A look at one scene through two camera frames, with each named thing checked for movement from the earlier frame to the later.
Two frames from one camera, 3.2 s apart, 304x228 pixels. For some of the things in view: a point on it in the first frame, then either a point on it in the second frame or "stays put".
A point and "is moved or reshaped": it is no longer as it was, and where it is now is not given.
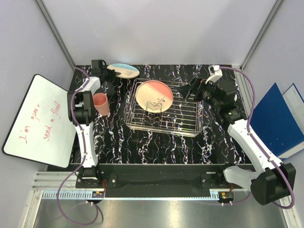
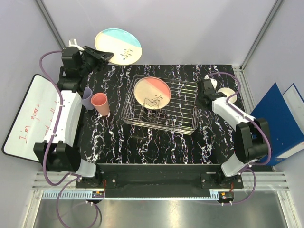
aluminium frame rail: x=52 y=26 stays put
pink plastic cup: x=101 y=104 stays put
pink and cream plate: x=154 y=96 is moved or reshaped
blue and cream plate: x=127 y=71 -> x=126 y=47
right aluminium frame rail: x=274 y=9 stays put
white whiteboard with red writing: x=41 y=130 stays put
